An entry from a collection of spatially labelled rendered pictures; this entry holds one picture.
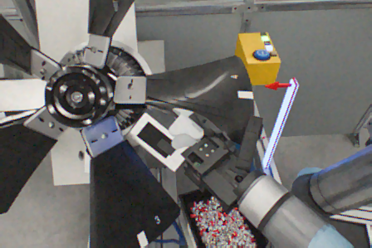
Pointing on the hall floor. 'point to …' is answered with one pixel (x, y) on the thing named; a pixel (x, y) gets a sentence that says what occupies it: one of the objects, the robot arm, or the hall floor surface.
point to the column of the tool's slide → (23, 4)
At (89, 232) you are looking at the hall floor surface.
